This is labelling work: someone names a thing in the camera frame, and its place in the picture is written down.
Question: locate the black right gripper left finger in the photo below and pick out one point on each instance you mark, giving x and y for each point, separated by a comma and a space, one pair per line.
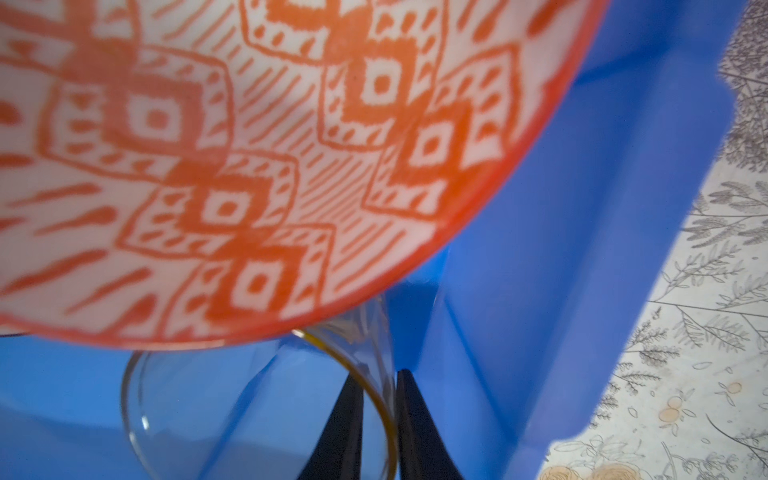
338, 452

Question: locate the blue plastic bin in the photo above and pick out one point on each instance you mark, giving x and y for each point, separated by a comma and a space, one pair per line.
513, 326

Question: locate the amber glass cup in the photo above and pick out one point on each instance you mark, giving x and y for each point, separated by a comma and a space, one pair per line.
257, 411

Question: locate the blue chevron bottom bowl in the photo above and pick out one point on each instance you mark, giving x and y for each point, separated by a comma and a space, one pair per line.
195, 174

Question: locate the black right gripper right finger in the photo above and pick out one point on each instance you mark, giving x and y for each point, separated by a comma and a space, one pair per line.
422, 453

